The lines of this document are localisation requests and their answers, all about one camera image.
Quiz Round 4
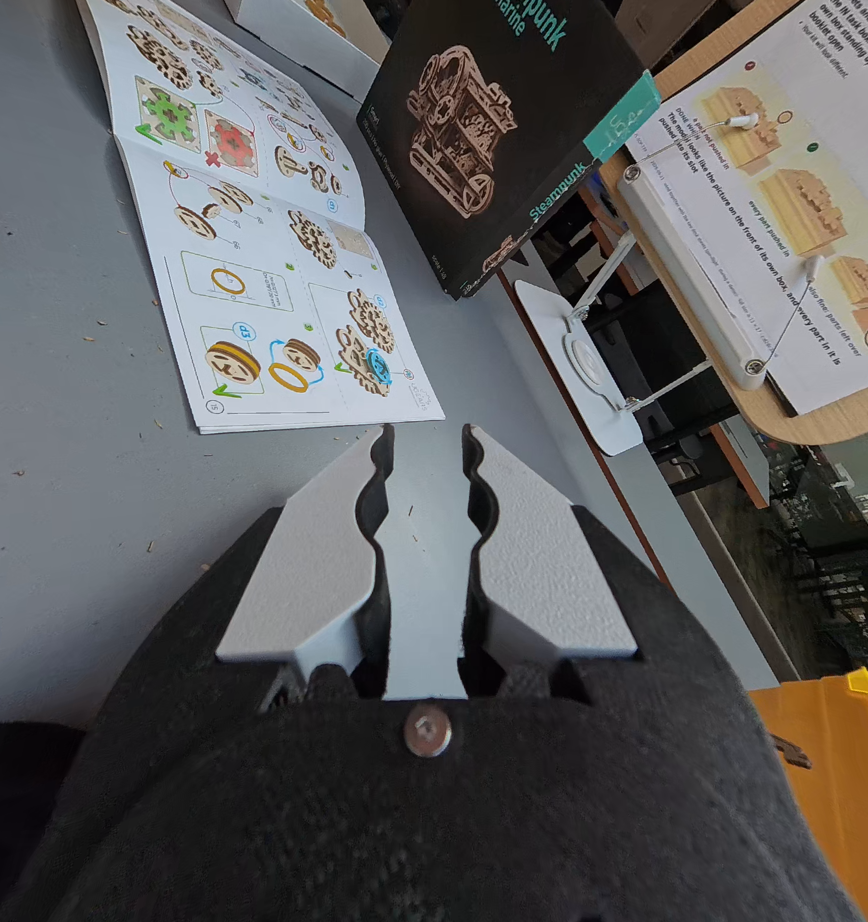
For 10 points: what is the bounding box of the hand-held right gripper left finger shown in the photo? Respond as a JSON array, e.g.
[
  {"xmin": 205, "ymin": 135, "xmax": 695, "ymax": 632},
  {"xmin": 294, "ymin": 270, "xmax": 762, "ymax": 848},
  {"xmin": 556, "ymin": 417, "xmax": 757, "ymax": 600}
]
[{"xmin": 215, "ymin": 424, "xmax": 396, "ymax": 679}]

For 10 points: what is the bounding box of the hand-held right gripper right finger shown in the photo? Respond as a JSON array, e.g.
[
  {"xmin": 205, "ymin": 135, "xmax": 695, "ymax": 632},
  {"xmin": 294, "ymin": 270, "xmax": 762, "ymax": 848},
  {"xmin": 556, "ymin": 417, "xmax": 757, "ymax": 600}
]
[{"xmin": 461, "ymin": 424, "xmax": 639, "ymax": 676}]

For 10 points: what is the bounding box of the dark wooden model assembly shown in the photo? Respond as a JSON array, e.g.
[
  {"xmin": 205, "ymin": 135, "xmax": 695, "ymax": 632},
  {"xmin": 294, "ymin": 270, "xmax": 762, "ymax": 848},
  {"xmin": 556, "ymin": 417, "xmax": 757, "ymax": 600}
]
[{"xmin": 768, "ymin": 732, "xmax": 814, "ymax": 770}]

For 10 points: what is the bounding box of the black model kit box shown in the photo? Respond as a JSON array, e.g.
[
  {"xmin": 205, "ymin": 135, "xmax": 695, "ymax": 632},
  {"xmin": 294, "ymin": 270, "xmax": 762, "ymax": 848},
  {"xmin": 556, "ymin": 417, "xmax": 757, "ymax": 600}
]
[{"xmin": 357, "ymin": 0, "xmax": 663, "ymax": 301}]

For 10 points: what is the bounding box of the wooden document stand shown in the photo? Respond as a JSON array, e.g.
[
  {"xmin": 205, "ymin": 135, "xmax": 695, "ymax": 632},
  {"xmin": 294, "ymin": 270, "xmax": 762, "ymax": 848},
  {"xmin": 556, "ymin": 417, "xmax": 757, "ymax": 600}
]
[{"xmin": 513, "ymin": 0, "xmax": 868, "ymax": 458}]

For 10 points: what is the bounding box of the illustrated instruction booklet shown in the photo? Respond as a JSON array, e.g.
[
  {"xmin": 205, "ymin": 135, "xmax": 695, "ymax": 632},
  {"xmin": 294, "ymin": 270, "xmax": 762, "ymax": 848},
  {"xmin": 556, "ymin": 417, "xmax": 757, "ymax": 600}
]
[{"xmin": 76, "ymin": 0, "xmax": 447, "ymax": 436}]

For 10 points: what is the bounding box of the yellow plastic bin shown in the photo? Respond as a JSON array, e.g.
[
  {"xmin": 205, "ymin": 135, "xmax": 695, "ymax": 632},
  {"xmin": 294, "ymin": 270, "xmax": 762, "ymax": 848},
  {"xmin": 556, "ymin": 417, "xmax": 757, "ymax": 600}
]
[{"xmin": 746, "ymin": 666, "xmax": 868, "ymax": 922}]

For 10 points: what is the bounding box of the printed instruction sheet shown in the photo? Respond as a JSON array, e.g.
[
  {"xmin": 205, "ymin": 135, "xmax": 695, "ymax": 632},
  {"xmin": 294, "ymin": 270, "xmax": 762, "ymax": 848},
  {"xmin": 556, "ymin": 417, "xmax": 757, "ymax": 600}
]
[{"xmin": 624, "ymin": 0, "xmax": 868, "ymax": 416}]

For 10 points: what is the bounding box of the white box of wooden sheets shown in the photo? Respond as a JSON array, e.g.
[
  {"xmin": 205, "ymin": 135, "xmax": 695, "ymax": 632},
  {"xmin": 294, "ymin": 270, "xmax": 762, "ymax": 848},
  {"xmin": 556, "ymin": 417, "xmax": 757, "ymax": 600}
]
[{"xmin": 224, "ymin": 0, "xmax": 393, "ymax": 102}]

